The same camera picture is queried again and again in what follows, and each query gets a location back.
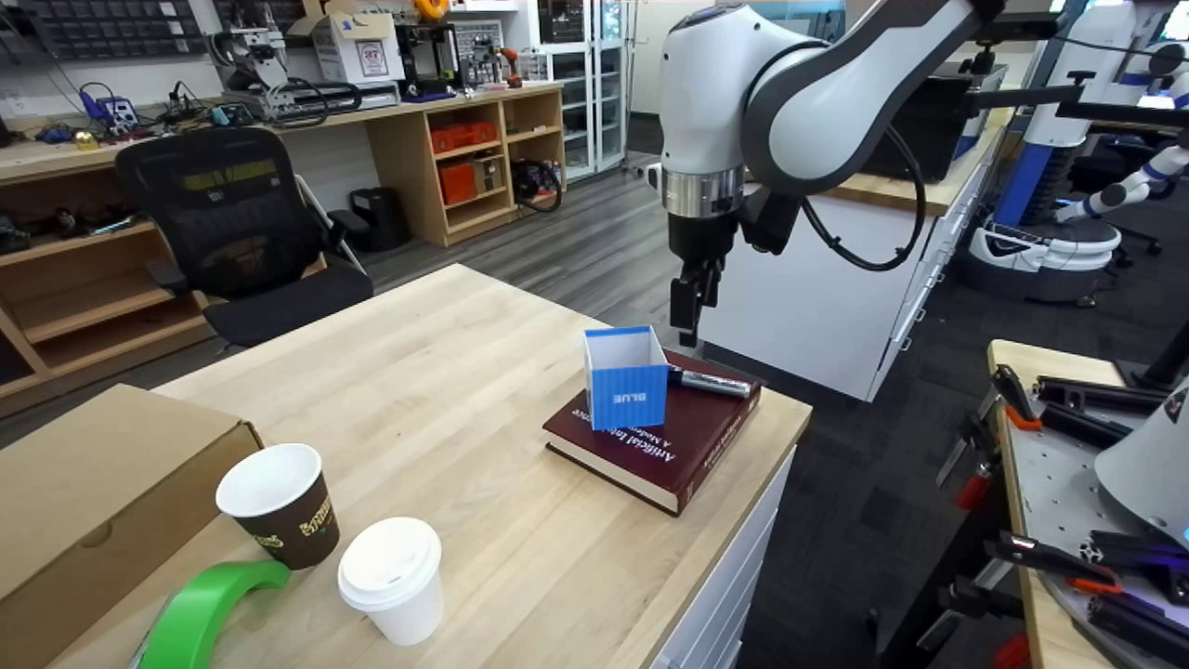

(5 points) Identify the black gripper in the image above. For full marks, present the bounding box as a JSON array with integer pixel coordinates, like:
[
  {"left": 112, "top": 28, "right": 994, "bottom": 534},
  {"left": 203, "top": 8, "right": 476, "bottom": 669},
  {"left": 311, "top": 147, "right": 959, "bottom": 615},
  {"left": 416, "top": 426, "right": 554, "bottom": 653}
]
[{"left": 665, "top": 210, "right": 747, "bottom": 350}]

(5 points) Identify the grey marker with black cap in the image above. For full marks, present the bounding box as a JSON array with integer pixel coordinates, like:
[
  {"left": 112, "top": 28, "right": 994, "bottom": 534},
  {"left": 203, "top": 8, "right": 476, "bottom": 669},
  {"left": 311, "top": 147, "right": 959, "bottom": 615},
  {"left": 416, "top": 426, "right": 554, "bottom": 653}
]
[{"left": 665, "top": 361, "right": 758, "bottom": 401}]

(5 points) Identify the white oval robot base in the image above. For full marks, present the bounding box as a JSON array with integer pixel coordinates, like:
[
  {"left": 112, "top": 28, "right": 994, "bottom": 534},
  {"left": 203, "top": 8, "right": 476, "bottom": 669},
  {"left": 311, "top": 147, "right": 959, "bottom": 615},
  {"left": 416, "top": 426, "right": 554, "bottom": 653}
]
[{"left": 966, "top": 216, "right": 1119, "bottom": 307}]

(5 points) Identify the white and blue box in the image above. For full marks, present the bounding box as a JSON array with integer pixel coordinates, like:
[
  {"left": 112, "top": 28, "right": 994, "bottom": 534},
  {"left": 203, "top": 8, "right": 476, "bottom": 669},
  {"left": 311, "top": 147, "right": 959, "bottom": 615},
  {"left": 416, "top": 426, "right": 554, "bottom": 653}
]
[{"left": 582, "top": 322, "right": 671, "bottom": 433}]

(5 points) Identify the brown cardboard box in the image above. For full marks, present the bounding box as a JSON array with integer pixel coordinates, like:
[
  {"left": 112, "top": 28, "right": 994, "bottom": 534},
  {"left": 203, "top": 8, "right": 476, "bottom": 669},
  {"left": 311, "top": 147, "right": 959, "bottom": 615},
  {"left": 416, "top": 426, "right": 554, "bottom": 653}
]
[{"left": 0, "top": 384, "right": 266, "bottom": 669}]

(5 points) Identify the dark red hardcover book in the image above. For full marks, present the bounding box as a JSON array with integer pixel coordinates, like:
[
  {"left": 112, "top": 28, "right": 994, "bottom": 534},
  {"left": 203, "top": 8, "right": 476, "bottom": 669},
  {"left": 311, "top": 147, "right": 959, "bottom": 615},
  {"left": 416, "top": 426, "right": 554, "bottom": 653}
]
[{"left": 540, "top": 350, "right": 767, "bottom": 516}]

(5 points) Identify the white glass door cabinet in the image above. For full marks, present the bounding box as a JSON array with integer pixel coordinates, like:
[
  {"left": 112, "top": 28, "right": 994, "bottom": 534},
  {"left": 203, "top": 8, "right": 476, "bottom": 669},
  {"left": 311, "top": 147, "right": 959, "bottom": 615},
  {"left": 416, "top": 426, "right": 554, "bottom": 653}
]
[{"left": 532, "top": 0, "right": 631, "bottom": 179}]

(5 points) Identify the small orange storage bin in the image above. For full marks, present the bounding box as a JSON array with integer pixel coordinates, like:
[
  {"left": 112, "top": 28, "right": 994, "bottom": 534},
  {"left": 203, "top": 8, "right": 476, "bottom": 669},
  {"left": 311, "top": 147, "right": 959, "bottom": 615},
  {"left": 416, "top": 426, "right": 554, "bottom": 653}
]
[{"left": 437, "top": 160, "right": 483, "bottom": 208}]

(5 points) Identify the white table base with drawers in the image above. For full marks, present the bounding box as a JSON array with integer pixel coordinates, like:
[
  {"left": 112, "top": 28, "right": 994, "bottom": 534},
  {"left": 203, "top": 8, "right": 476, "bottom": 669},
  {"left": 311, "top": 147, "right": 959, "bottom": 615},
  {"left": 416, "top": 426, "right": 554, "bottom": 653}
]
[{"left": 647, "top": 437, "right": 804, "bottom": 669}]

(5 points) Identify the wide orange storage bin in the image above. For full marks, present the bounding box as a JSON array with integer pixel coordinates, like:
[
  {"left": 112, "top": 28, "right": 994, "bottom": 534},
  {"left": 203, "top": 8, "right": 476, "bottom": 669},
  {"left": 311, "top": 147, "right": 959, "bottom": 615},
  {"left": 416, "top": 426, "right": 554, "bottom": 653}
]
[{"left": 427, "top": 116, "right": 501, "bottom": 156}]

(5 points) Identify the wooden workbench with shelves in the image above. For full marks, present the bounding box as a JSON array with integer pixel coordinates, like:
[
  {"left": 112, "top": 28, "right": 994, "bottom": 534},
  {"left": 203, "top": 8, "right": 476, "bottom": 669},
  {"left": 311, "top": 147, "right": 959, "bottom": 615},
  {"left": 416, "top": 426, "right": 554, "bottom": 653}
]
[{"left": 0, "top": 83, "right": 569, "bottom": 418}]

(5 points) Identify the black bag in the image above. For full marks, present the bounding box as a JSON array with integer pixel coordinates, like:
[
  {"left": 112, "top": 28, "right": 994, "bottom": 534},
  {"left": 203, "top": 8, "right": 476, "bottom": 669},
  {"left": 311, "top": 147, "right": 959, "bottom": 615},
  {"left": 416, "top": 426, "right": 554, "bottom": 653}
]
[{"left": 345, "top": 183, "right": 414, "bottom": 251}]

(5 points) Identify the black 3D printer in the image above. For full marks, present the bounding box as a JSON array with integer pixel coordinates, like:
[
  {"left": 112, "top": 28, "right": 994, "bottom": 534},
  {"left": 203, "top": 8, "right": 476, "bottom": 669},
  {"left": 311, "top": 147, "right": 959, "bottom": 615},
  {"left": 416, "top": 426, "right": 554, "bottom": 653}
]
[{"left": 395, "top": 13, "right": 463, "bottom": 103}]

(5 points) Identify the robot mounting bench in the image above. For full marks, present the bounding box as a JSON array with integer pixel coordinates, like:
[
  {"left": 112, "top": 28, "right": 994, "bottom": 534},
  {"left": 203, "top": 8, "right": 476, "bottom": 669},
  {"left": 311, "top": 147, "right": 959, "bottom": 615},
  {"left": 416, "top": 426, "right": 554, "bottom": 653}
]
[{"left": 984, "top": 333, "right": 1189, "bottom": 669}]

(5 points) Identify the white lidded paper cup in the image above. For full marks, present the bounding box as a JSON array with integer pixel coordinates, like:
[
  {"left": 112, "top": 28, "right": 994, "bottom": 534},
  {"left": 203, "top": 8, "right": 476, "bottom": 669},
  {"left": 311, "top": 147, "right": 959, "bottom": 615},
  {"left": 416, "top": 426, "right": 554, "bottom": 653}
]
[{"left": 336, "top": 511, "right": 446, "bottom": 649}]

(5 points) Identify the brown paper cup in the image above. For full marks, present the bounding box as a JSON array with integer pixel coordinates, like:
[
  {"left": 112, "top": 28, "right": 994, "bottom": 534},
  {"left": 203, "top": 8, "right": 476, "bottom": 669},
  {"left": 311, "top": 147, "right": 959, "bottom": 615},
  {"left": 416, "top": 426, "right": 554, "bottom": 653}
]
[{"left": 212, "top": 437, "right": 341, "bottom": 572}]

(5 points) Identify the black office chair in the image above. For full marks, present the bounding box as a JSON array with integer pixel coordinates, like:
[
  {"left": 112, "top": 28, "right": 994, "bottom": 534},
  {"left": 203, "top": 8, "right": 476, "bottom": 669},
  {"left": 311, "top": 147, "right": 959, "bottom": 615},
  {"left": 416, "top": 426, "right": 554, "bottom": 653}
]
[{"left": 114, "top": 127, "right": 377, "bottom": 350}]

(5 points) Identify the green tape roll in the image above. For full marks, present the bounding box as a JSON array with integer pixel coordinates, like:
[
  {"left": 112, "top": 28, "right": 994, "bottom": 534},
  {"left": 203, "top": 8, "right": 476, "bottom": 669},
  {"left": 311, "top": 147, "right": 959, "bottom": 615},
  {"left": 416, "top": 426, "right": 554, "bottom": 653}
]
[{"left": 129, "top": 557, "right": 295, "bottom": 669}]

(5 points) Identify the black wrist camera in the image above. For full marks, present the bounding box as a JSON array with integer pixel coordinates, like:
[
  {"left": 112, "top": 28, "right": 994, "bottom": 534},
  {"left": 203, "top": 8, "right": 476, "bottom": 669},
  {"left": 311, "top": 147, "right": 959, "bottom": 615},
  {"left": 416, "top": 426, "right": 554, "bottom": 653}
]
[{"left": 738, "top": 183, "right": 805, "bottom": 259}]

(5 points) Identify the black cable coil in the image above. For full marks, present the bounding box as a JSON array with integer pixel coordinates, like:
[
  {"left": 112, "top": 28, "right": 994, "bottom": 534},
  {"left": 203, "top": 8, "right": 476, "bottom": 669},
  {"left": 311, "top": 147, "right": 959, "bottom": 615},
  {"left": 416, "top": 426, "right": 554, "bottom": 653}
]
[{"left": 514, "top": 156, "right": 569, "bottom": 216}]

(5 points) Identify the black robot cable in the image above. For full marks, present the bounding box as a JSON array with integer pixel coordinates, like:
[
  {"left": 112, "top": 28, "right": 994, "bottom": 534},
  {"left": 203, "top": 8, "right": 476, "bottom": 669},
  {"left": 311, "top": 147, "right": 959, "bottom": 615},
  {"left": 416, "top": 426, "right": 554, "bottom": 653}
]
[{"left": 797, "top": 122, "right": 929, "bottom": 276}]

